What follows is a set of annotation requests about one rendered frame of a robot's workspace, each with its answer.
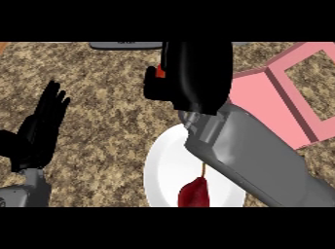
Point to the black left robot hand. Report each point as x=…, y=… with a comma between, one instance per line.
x=37, y=129

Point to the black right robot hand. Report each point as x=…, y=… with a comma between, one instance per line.
x=198, y=74

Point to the red tomato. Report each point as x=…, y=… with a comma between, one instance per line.
x=159, y=71

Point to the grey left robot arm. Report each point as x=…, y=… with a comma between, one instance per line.
x=23, y=191

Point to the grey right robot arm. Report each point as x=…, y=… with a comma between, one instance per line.
x=251, y=155

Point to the pink open box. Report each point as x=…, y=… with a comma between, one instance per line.
x=289, y=97

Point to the white round plate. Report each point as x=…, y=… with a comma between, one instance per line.
x=171, y=175

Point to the dark grey flat appliance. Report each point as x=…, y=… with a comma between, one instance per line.
x=125, y=45

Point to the dark red chili pepper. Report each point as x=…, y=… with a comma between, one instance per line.
x=195, y=194

